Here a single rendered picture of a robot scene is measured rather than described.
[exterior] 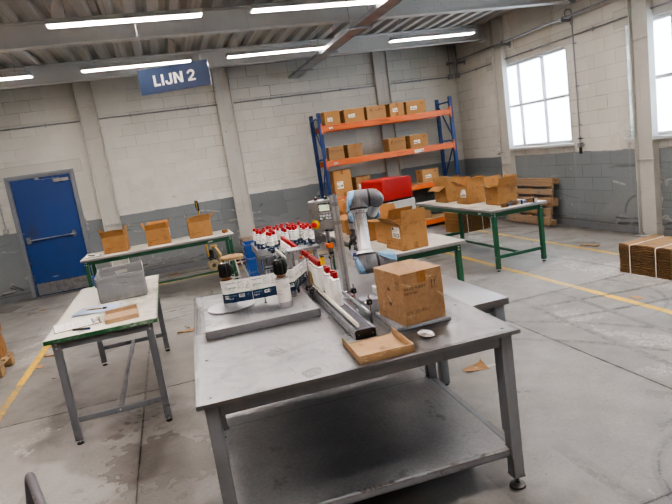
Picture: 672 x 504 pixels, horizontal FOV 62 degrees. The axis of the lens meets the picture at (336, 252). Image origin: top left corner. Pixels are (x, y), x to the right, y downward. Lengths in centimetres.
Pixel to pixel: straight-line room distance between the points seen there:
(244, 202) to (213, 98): 202
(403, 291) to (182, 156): 855
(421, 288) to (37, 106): 923
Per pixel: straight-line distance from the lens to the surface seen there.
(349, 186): 1080
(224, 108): 1108
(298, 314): 331
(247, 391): 247
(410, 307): 286
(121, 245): 893
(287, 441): 334
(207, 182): 1102
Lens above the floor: 176
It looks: 10 degrees down
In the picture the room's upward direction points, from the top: 9 degrees counter-clockwise
